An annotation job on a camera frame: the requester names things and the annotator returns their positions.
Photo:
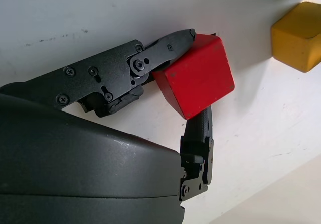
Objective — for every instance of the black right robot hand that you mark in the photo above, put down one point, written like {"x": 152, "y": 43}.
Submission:
{"x": 75, "y": 163}

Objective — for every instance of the red wooden block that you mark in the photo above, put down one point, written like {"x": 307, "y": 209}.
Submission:
{"x": 198, "y": 75}

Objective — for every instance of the yellow wooden block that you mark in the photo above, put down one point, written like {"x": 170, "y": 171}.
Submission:
{"x": 296, "y": 40}

